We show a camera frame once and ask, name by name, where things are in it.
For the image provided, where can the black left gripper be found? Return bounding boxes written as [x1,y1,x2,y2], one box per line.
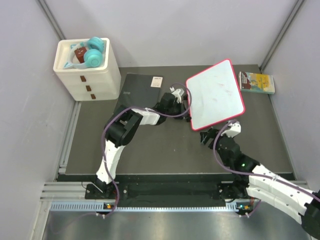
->
[166,100,191,120]

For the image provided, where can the pink framed whiteboard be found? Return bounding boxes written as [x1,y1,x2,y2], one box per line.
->
[185,58,246,131]

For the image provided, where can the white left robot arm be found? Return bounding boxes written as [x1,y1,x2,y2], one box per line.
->
[94,88,190,199]

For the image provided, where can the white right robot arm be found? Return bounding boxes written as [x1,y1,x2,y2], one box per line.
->
[200,123,320,239]

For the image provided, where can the black notebook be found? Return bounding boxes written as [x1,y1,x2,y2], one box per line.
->
[115,73,163,110]

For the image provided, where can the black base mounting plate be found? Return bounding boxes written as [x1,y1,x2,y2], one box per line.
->
[85,173,250,207]

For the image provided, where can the yellow green book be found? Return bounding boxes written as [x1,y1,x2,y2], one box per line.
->
[238,71,275,95]

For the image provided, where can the white drawer unit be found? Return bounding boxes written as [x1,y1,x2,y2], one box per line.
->
[53,37,121,102]

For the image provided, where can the teal cat ear headphones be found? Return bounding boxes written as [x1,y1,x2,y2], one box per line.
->
[63,36,105,70]

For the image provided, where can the brown cube toy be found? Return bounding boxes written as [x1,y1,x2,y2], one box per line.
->
[74,46,87,64]

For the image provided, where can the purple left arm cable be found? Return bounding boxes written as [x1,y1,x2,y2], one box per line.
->
[96,82,193,217]

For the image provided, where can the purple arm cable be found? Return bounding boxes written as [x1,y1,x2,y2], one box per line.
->
[96,82,193,217]
[212,120,320,217]

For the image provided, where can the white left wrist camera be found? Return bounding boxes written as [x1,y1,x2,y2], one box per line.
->
[169,86,185,104]

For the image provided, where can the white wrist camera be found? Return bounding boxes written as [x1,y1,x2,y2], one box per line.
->
[169,86,185,104]
[220,121,242,138]

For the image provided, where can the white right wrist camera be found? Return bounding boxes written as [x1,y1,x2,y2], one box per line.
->
[220,121,242,138]

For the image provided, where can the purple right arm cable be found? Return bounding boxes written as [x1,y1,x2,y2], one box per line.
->
[212,120,320,217]

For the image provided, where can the grey slotted cable duct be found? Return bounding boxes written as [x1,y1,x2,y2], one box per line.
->
[50,201,251,213]

